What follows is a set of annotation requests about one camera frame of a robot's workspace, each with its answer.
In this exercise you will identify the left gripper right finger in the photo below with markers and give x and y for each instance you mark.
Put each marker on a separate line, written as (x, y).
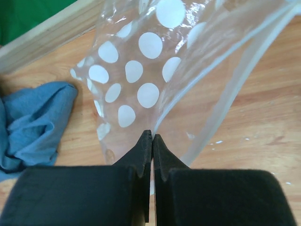
(215, 197)

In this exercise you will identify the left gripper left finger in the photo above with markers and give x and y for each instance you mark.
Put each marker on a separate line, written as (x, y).
(105, 195)

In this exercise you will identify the clear polka dot zip bag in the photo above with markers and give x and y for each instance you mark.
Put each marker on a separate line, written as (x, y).
(174, 67)

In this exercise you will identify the blue crumpled cloth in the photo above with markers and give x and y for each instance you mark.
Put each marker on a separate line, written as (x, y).
(32, 122)

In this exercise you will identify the wooden clothes rack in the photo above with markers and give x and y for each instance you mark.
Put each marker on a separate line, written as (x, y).
(68, 24)

